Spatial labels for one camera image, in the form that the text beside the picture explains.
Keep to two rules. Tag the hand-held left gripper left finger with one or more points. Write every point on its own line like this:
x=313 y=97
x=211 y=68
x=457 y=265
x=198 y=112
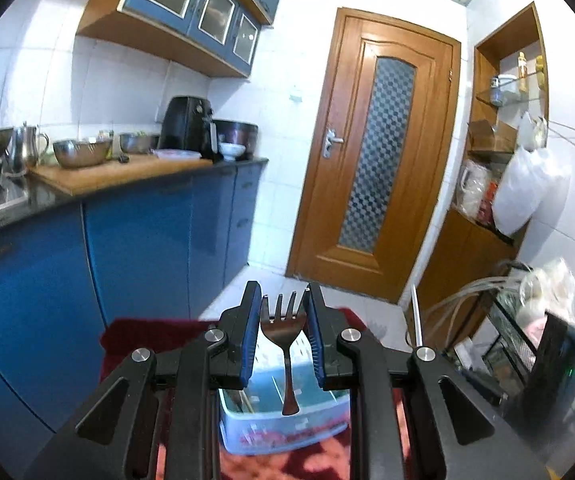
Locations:
x=250 y=340

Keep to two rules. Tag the white plastic bag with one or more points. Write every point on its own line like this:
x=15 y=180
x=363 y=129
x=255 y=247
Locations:
x=527 y=190

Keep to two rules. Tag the white plate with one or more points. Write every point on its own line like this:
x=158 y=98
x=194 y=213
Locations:
x=177 y=154

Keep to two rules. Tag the steel fork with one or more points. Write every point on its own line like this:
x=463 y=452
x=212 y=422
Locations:
x=283 y=332

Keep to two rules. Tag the small white bowl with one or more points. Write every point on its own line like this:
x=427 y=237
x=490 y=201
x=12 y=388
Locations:
x=231 y=151

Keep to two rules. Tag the wooden door with glass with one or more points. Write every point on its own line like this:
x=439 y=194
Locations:
x=327 y=210

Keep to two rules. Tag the blue base cabinets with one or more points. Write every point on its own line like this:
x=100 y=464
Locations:
x=142 y=250

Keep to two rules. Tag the steel pitcher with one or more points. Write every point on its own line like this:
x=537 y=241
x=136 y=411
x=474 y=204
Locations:
x=24 y=150

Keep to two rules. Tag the steel colander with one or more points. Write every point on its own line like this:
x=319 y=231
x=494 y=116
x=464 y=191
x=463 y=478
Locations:
x=137 y=142

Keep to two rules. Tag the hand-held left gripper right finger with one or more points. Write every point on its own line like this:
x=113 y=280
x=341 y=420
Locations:
x=316 y=345

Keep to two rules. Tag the yellow bottle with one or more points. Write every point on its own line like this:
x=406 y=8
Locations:
x=522 y=72

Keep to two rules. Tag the steel mixing bowl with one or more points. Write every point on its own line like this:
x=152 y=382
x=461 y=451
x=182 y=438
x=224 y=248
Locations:
x=82 y=154

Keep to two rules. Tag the dark rice cooker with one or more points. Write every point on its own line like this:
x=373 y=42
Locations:
x=240 y=132

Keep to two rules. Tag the black air fryer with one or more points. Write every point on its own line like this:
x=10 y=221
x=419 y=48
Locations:
x=185 y=125

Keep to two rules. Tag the blue wall cabinet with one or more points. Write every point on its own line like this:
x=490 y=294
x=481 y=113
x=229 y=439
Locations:
x=187 y=10

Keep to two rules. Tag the light blue utensil holder box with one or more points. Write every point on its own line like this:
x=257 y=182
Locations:
x=277 y=430

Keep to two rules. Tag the maroon floral blanket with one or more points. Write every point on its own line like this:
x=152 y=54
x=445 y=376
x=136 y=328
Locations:
x=137 y=340

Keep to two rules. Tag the wooden shelf unit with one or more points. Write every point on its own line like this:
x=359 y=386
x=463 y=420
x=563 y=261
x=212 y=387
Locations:
x=467 y=260

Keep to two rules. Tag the white plastic chopstick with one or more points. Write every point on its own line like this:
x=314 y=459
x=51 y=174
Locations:
x=418 y=317

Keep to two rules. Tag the cardboard box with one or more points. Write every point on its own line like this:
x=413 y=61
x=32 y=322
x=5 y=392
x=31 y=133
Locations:
x=490 y=137

